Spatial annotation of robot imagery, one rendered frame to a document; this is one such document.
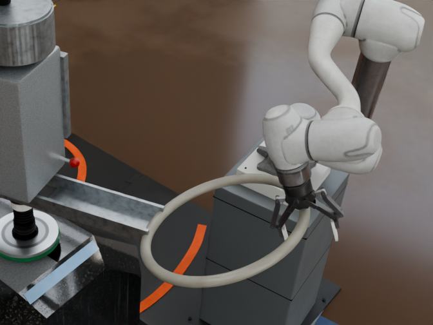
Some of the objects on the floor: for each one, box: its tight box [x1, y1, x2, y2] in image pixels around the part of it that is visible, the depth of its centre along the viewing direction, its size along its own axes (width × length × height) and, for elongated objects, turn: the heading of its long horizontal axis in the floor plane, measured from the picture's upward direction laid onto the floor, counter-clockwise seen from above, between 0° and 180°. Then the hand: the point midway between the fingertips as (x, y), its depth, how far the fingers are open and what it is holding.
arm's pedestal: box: [188, 137, 349, 325], centre depth 308 cm, size 50×50×80 cm
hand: (311, 238), depth 202 cm, fingers open, 13 cm apart
